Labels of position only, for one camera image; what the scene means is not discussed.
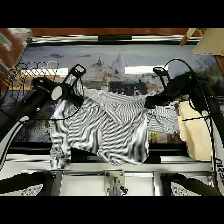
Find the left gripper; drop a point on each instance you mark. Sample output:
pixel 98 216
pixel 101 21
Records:
pixel 75 94

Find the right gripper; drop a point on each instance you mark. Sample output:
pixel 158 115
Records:
pixel 160 97

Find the black white striped shirt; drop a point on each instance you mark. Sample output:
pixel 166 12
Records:
pixel 110 130

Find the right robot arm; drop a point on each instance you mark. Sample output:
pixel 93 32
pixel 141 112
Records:
pixel 204 97

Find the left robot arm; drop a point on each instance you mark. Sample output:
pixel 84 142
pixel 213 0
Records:
pixel 33 97

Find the cream garment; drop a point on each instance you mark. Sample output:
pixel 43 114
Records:
pixel 195 133

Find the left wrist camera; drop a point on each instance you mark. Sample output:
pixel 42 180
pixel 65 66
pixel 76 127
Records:
pixel 77 71

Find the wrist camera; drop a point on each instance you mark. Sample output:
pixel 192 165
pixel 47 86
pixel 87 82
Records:
pixel 77 71
pixel 161 72

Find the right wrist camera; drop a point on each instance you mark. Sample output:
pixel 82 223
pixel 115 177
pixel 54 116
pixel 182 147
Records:
pixel 161 72

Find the silver frame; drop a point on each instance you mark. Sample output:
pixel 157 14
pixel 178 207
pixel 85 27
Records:
pixel 133 167

